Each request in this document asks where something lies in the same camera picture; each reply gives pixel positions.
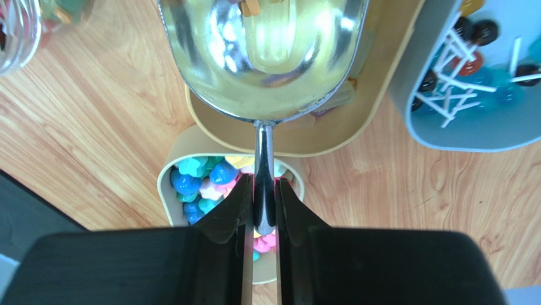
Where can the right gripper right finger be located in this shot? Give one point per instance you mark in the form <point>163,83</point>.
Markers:
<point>296,277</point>

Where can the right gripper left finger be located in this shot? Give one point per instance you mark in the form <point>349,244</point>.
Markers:
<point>224,259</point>

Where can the beige tray of star candies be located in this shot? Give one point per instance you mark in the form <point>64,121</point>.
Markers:
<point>199,173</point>

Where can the silver metal scoop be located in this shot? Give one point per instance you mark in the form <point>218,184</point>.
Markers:
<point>265,63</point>

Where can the yellow tray of popsicle candies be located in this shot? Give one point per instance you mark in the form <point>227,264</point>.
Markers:
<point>392,24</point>

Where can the clear plastic jar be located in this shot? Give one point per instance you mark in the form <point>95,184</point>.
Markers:
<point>28,26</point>

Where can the black cloth strip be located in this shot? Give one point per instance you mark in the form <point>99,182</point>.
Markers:
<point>26,217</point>

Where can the blue tray of lollipops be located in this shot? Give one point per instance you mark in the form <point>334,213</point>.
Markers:
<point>469,79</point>

